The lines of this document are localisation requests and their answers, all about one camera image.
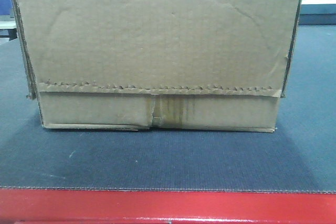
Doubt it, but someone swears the brown cardboard carton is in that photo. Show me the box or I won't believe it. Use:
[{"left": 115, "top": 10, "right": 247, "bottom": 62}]
[{"left": 12, "top": 0, "right": 302, "bottom": 133}]

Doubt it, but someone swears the black conveyor belt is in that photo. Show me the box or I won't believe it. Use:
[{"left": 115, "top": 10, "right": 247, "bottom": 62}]
[{"left": 1, "top": 25, "right": 335, "bottom": 193}]

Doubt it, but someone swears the red conveyor frame edge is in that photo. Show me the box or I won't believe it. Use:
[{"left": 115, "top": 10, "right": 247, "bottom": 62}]
[{"left": 1, "top": 189, "right": 335, "bottom": 223}]

